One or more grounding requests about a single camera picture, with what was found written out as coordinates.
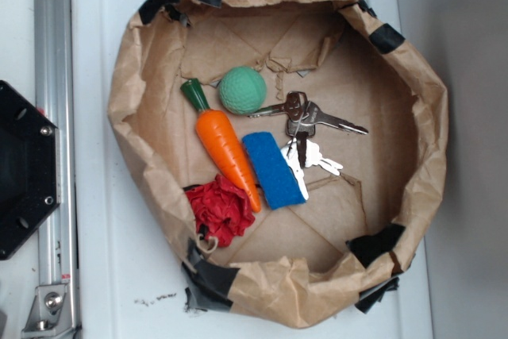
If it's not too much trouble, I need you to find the blue sponge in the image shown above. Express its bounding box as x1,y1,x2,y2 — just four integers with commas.
242,132,305,210

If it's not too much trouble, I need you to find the orange toy carrot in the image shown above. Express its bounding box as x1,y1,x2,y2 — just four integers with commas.
180,79,261,213

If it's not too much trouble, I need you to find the silver key bunch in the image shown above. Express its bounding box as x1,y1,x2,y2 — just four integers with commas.
248,91,368,167

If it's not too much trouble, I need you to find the green dimpled ball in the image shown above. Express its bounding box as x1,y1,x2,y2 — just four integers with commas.
219,66,267,115

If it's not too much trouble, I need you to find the red crumpled cloth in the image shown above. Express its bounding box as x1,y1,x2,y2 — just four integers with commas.
185,174,255,248

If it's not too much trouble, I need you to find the brown paper bag bin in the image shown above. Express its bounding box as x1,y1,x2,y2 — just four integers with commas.
108,0,448,328

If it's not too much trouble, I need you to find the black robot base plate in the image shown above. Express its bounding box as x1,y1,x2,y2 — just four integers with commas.
1,81,60,260

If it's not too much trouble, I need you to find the aluminium extrusion rail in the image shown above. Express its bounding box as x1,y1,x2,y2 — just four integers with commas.
34,0,82,338

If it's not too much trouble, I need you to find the metal corner bracket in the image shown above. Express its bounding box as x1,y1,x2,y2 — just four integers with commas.
21,283,72,338

